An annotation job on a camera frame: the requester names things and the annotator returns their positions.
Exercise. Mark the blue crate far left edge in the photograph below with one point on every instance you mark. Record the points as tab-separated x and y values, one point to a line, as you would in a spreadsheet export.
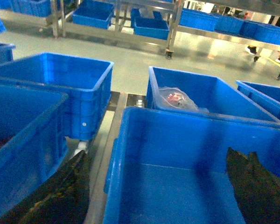
6	52

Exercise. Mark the metal shelf rack frame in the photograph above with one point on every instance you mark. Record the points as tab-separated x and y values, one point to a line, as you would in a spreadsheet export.
59	15

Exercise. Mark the blue crate with plastic bag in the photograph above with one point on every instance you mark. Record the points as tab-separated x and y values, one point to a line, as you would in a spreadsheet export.
223	102

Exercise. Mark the blue crate under rack left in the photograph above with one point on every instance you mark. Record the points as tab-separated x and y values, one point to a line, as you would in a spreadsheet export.
93	13

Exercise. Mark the blue crate under rack centre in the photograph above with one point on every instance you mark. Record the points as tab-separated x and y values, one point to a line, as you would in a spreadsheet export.
151	25

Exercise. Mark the black sneaker left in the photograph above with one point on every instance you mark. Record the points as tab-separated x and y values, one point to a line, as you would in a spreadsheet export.
252	50

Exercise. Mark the blue crate far right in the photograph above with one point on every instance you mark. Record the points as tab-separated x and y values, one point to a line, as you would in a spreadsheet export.
266	96

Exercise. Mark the blue crate under rack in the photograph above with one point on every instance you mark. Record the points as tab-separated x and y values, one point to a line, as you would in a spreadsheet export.
93	13
151	25

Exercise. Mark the large blue plastic crate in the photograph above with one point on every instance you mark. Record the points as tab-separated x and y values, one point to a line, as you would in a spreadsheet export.
170	168

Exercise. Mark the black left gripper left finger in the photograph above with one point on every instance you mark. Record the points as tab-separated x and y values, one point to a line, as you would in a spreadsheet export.
62	199

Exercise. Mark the blue crate left front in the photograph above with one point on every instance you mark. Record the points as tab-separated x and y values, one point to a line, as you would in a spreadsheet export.
31	121

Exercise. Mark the row of blue crates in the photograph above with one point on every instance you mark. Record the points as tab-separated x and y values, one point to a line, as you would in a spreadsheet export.
226	24

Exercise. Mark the clear plastic bag red parts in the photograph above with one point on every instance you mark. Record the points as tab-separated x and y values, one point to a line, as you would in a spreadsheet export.
174	98

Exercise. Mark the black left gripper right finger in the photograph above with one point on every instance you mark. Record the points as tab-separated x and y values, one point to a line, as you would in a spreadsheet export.
256	189

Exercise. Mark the blue crate left rear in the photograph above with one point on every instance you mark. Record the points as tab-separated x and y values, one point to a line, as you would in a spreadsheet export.
86	81

